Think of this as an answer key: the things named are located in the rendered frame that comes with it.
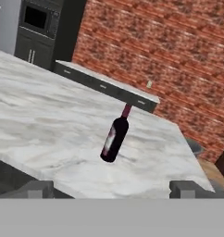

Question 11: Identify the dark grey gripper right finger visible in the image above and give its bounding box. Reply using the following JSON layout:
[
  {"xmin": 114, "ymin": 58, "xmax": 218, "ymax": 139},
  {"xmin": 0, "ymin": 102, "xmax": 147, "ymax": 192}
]
[{"xmin": 168, "ymin": 181, "xmax": 224, "ymax": 200}]

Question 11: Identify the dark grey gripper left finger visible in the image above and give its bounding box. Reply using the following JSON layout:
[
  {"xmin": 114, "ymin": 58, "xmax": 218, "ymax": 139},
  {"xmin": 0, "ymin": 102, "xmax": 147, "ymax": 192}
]
[{"xmin": 0, "ymin": 180, "xmax": 55, "ymax": 200}]

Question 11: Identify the dark grey cupboard column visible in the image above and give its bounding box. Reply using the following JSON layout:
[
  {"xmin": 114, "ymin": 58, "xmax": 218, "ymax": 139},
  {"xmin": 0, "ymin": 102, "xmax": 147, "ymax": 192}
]
[{"xmin": 13, "ymin": 0, "xmax": 88, "ymax": 72}]

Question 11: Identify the black built-in oven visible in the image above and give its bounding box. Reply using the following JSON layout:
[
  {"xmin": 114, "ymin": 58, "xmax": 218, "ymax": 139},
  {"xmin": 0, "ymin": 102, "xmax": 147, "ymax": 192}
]
[{"xmin": 19, "ymin": 0, "xmax": 62, "ymax": 40}]

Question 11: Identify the silver fridge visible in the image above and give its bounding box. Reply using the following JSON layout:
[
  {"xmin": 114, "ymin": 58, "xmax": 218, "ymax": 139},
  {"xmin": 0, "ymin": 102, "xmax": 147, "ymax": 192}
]
[{"xmin": 0, "ymin": 0, "xmax": 23, "ymax": 56}]

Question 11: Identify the dark wine bottle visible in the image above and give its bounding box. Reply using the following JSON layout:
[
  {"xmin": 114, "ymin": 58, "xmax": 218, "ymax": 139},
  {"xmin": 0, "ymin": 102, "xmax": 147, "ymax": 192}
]
[{"xmin": 99, "ymin": 103, "xmax": 133, "ymax": 164}]

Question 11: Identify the dark grey drawer run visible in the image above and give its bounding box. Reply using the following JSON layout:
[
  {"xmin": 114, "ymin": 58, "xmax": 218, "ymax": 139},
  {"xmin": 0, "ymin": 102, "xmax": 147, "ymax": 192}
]
[{"xmin": 53, "ymin": 59, "xmax": 161, "ymax": 114}]

